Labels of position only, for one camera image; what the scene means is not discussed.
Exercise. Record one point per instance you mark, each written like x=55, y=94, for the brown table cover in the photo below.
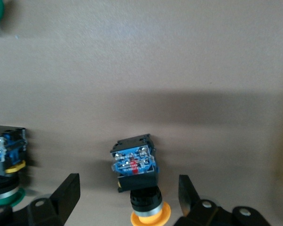
x=155, y=58

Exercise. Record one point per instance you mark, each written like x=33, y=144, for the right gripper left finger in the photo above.
x=66, y=197

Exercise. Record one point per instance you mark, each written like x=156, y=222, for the yellow push button switch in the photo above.
x=134, y=186

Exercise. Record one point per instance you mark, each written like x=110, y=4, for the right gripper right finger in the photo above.
x=191, y=209

